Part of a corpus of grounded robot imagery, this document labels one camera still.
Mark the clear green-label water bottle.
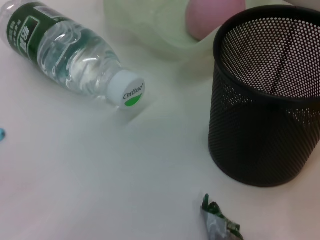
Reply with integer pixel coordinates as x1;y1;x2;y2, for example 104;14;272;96
0;0;147;111

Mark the black mesh pen holder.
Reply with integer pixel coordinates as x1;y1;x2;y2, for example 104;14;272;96
207;4;320;188

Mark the translucent green fruit bowl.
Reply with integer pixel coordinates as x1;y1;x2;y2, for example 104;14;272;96
103;0;219;63

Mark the green plastic wrapper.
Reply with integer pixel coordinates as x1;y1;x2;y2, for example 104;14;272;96
200;193;244;240

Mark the pink toy peach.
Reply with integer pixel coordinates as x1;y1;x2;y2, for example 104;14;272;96
185;0;251;41

